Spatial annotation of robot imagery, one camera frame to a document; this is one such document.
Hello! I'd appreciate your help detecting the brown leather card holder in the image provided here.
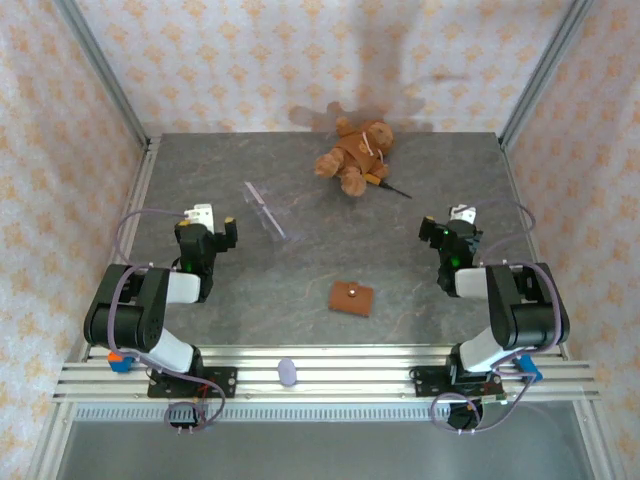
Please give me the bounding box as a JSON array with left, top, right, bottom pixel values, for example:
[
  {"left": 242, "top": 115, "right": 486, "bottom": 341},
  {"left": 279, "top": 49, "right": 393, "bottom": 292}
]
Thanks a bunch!
[{"left": 328, "top": 280, "right": 375, "bottom": 319}]

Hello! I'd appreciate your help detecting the brown teddy bear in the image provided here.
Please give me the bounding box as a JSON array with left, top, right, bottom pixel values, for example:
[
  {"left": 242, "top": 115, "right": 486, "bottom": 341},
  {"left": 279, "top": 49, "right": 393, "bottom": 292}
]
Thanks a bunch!
[{"left": 313, "top": 116, "right": 395, "bottom": 197}]

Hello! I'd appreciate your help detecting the orange blue toy block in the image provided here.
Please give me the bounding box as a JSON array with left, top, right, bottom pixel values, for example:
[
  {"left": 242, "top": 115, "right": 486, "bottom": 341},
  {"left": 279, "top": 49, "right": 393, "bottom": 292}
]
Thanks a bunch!
[{"left": 108, "top": 351, "right": 136, "bottom": 374}]

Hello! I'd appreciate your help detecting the blue plastic clamp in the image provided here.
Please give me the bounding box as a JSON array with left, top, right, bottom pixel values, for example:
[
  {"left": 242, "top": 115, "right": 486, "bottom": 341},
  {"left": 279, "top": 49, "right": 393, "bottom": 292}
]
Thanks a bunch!
[{"left": 514, "top": 353, "right": 543, "bottom": 384}]

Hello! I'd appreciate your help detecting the lavender oval pebble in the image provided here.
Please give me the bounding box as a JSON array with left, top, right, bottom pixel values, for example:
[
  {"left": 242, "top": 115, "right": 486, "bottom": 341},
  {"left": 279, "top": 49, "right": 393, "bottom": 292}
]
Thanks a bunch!
[{"left": 276, "top": 357, "right": 298, "bottom": 388}]

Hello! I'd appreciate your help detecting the black electronics box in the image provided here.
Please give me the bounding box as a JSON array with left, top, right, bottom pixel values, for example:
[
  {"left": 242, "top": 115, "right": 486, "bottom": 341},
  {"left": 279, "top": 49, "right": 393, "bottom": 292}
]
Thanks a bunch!
[
  {"left": 168, "top": 405, "right": 205, "bottom": 430},
  {"left": 448, "top": 399, "right": 484, "bottom": 430}
]

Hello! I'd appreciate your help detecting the metal vent grille strip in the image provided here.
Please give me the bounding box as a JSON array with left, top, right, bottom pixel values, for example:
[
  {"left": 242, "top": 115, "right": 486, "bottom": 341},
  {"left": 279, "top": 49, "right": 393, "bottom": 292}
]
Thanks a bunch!
[{"left": 72, "top": 403, "right": 584, "bottom": 424}]

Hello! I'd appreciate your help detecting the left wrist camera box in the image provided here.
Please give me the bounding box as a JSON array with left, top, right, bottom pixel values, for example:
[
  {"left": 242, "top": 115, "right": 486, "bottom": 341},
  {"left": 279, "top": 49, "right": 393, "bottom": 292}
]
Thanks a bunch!
[{"left": 182, "top": 203, "right": 217, "bottom": 234}]

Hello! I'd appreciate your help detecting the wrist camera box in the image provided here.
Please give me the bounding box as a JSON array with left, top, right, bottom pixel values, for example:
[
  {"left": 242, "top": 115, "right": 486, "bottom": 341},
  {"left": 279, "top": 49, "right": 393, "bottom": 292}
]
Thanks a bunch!
[
  {"left": 182, "top": 203, "right": 217, "bottom": 234},
  {"left": 447, "top": 203, "right": 477, "bottom": 227}
]

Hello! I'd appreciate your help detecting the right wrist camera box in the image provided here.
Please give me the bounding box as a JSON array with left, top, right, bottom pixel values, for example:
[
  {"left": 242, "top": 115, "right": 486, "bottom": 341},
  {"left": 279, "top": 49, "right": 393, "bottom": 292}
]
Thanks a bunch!
[{"left": 447, "top": 203, "right": 477, "bottom": 227}]

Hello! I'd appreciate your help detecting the aluminium side rail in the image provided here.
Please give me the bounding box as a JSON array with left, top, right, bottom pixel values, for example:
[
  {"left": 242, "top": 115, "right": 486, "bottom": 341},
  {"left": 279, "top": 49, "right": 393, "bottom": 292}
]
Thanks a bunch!
[
  {"left": 78, "top": 135, "right": 162, "bottom": 362},
  {"left": 497, "top": 133, "right": 572, "bottom": 360}
]

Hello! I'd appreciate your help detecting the orange handled screwdriver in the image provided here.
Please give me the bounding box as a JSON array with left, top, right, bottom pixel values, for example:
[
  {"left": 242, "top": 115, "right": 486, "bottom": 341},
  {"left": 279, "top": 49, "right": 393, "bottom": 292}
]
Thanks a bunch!
[{"left": 362, "top": 172, "right": 414, "bottom": 201}]

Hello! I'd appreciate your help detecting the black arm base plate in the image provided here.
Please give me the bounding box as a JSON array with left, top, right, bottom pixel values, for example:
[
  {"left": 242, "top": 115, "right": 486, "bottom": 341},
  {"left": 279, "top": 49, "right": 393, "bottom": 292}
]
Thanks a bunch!
[
  {"left": 409, "top": 364, "right": 504, "bottom": 400},
  {"left": 146, "top": 366, "right": 239, "bottom": 400}
]

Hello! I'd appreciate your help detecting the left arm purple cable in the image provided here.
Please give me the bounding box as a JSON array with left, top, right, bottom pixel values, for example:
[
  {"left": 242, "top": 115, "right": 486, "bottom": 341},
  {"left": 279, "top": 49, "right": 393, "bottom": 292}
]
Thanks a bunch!
[{"left": 106, "top": 208, "right": 225, "bottom": 434}]

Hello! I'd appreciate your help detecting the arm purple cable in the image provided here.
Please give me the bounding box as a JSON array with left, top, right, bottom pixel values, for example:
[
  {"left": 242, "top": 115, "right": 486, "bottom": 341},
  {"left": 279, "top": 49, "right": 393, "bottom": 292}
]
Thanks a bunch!
[
  {"left": 106, "top": 208, "right": 225, "bottom": 434},
  {"left": 430, "top": 197, "right": 561, "bottom": 434}
]

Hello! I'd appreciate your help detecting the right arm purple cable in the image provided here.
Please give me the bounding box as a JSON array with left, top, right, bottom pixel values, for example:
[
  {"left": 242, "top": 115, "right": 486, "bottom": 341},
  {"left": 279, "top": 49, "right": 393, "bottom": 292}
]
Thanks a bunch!
[{"left": 430, "top": 197, "right": 561, "bottom": 434}]

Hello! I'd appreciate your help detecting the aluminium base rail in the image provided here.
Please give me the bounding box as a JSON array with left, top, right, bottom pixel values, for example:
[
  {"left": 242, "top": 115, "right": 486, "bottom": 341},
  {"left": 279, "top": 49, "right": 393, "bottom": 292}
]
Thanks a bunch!
[{"left": 52, "top": 344, "right": 601, "bottom": 404}]

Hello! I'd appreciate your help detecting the aluminium frame post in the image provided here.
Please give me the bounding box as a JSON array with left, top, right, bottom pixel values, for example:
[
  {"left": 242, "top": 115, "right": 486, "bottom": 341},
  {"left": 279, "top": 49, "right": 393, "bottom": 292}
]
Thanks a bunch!
[
  {"left": 52, "top": 0, "right": 152, "bottom": 146},
  {"left": 498, "top": 0, "right": 597, "bottom": 149}
]

